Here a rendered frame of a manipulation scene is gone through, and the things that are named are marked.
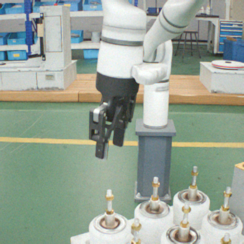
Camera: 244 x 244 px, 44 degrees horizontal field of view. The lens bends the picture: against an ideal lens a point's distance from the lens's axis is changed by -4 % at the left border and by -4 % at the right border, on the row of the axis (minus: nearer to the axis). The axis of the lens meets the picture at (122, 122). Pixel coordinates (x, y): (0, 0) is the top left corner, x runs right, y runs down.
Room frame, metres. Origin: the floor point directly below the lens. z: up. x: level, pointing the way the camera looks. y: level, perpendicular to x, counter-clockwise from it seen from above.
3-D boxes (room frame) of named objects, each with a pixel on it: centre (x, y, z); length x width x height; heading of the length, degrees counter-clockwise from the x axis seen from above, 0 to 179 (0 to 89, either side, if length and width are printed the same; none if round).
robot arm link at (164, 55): (1.11, -0.13, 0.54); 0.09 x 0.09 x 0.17; 14
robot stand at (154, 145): (1.11, -0.13, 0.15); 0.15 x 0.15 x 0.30; 86
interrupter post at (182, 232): (0.53, -0.13, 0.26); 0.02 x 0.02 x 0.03
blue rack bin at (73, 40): (5.51, 0.88, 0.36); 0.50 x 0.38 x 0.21; 178
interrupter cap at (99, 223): (0.58, 0.03, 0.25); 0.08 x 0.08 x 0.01
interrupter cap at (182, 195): (0.69, -0.18, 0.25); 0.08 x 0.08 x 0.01
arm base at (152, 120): (1.11, -0.13, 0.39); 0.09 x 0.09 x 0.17; 86
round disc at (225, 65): (2.76, -0.97, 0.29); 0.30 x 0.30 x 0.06
